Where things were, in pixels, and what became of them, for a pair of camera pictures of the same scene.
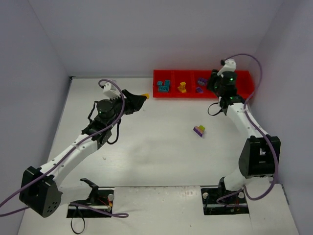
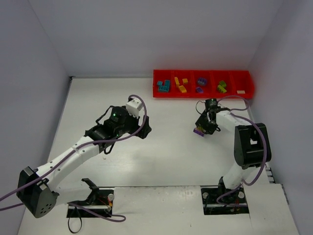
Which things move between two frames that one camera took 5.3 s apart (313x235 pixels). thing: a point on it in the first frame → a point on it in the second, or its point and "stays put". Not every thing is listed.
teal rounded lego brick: [163, 88] stays put
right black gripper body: [212, 82] → [205, 125]
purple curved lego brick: [202, 82] stays put
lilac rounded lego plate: [199, 90] stays put
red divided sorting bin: [192, 83] stays put
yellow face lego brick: [182, 89] stays put
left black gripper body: [127, 102] → [143, 128]
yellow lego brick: [146, 94] → [177, 81]
